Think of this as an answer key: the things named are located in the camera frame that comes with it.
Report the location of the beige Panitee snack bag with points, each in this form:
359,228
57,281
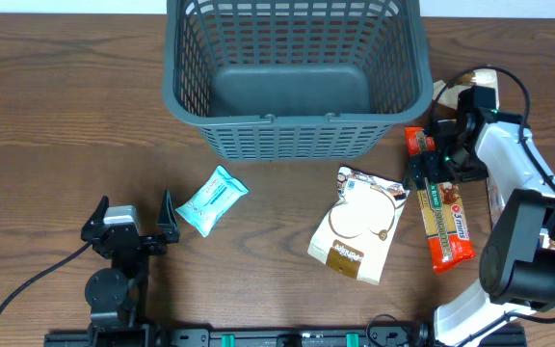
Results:
354,237

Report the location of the orange spaghetti package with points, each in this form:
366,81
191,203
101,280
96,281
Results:
441,204

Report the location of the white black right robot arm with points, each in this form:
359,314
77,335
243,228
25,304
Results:
517,265

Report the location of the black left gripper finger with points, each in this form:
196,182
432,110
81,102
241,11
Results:
166,218
95,222

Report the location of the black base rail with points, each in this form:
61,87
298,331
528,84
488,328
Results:
387,335

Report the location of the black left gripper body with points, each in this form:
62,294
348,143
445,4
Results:
139,260

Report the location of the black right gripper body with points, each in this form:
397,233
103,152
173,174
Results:
454,164

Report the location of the teal wet wipes pack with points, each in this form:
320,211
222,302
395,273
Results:
204,209

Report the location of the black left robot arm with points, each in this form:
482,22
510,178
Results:
117,294

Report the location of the grey plastic basket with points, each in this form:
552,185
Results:
265,80

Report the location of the Kleenex tissue multipack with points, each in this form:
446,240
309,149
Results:
496,207

